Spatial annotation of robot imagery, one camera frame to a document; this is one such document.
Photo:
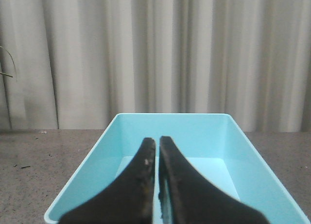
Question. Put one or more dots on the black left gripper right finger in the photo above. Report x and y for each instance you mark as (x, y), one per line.
(186, 197)

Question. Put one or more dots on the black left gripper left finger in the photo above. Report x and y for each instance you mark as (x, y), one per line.
(128, 199)

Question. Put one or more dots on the light blue storage box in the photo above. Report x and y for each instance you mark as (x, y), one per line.
(213, 143)

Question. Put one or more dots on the grey pleated curtain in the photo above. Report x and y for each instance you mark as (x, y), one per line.
(75, 64)

